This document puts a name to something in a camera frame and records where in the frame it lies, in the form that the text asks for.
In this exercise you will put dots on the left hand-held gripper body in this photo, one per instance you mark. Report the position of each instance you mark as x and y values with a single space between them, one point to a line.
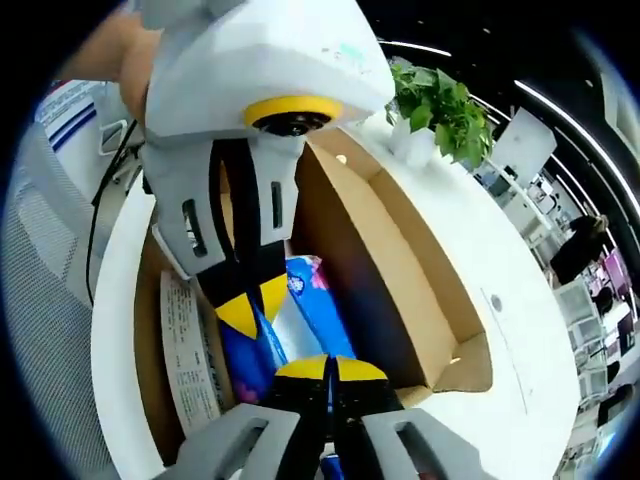
260 60

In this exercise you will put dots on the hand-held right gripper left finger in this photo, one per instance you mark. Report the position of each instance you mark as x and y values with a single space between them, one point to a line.
280 430

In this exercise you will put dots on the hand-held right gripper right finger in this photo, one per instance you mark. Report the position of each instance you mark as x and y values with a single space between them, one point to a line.
370 430

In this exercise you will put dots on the blue floral soft packet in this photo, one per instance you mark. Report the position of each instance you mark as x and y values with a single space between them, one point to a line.
320 310

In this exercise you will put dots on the brown cardboard shoe box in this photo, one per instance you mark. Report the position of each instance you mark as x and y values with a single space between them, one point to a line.
380 260

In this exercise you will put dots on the person's left hand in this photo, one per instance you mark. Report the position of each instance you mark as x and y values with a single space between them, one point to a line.
136 75

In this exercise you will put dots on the white printed packet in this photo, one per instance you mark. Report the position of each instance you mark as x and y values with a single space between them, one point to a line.
187 350

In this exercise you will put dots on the white plant pot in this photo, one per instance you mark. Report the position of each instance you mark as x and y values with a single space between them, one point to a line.
412 142

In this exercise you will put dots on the grey mesh office chair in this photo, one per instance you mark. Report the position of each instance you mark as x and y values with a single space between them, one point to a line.
45 300

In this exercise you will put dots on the green leafy plant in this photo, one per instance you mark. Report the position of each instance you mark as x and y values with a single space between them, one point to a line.
440 105

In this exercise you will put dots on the round table grommet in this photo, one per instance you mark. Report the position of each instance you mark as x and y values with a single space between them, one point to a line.
496 303

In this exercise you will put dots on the purple display screen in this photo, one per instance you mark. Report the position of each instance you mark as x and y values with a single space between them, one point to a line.
616 272

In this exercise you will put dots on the curved ceiling light strip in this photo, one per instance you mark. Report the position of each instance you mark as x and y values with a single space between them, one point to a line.
575 125

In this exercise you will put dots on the blue white wall poster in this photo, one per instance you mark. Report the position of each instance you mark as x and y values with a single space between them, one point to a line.
70 112

